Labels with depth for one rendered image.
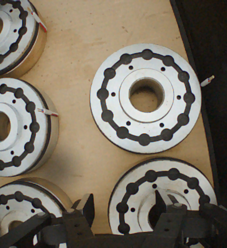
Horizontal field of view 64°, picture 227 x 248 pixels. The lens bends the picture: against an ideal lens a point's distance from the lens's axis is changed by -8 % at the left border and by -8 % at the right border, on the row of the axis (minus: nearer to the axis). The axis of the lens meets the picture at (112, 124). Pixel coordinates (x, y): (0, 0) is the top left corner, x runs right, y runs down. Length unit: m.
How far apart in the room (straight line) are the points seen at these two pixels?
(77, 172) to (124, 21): 0.18
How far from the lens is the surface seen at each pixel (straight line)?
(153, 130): 0.17
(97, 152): 0.21
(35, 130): 0.20
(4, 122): 0.24
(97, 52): 0.22
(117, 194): 0.18
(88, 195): 0.17
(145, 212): 0.18
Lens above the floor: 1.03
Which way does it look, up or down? 84 degrees down
